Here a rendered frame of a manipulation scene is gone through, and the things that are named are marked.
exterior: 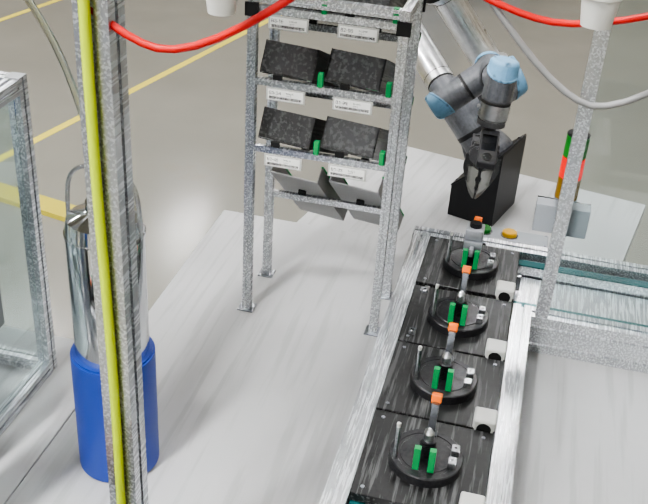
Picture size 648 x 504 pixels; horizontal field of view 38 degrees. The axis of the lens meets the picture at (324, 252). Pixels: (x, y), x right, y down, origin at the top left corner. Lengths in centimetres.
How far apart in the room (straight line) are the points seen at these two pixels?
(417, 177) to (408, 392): 126
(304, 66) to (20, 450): 100
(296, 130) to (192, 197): 261
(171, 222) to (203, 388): 246
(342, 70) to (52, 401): 95
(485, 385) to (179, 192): 301
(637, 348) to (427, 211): 87
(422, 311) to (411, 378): 28
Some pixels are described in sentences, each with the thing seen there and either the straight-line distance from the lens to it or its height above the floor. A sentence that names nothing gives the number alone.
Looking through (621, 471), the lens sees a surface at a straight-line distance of 210.
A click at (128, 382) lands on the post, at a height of 133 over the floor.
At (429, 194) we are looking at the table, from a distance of 301.
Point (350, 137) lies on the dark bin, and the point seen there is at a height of 134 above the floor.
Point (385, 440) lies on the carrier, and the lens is 187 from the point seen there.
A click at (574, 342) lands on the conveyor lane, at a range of 234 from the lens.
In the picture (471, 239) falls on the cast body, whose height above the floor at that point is 106.
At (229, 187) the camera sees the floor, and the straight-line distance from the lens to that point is 486.
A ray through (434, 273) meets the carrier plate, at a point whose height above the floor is 97.
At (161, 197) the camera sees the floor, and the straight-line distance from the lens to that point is 477.
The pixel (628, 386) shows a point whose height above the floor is 86.
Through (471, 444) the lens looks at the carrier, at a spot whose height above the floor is 97.
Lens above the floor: 221
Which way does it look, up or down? 31 degrees down
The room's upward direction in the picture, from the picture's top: 4 degrees clockwise
